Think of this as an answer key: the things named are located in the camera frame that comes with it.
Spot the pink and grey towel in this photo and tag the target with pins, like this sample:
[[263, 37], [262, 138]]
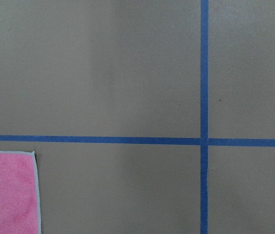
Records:
[[19, 193]]

